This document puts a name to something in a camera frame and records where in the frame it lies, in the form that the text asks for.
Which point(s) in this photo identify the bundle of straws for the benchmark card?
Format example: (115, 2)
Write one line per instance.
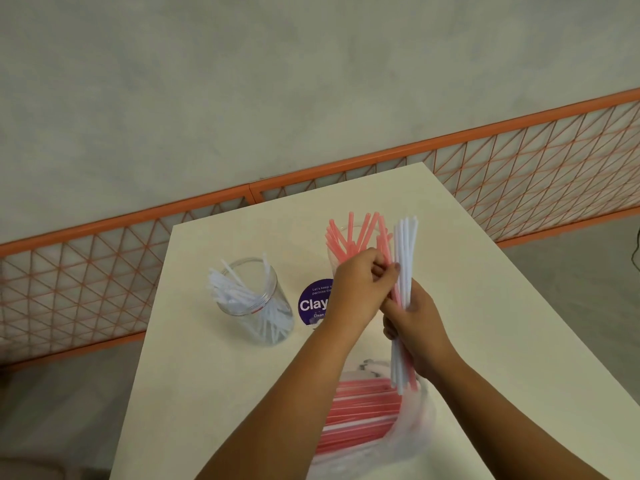
(405, 249)

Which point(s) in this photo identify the person's right forearm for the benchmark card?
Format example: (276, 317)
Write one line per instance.
(515, 434)

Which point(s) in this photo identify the person's left forearm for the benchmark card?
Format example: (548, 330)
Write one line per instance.
(280, 414)

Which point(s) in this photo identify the orange lattice fence panel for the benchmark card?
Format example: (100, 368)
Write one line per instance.
(450, 138)
(125, 218)

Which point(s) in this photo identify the pile of mixed straws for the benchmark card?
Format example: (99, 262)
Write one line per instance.
(355, 414)

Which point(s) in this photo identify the clear jar of white straws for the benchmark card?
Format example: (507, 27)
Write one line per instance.
(235, 294)

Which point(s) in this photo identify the clear plastic bag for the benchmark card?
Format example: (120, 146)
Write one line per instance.
(410, 434)

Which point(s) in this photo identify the person's left hand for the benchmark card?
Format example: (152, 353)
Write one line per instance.
(357, 289)

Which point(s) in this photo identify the clear jar with pink straws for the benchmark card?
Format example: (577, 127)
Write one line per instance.
(336, 264)

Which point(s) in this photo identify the clear jar of pink straws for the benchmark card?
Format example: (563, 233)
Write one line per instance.
(345, 244)

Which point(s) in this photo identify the person's right hand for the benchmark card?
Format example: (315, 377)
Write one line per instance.
(420, 334)

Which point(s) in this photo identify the clear jar with white straws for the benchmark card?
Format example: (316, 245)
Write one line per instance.
(280, 304)

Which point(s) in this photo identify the round purple sticker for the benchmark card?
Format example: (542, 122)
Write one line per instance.
(312, 304)

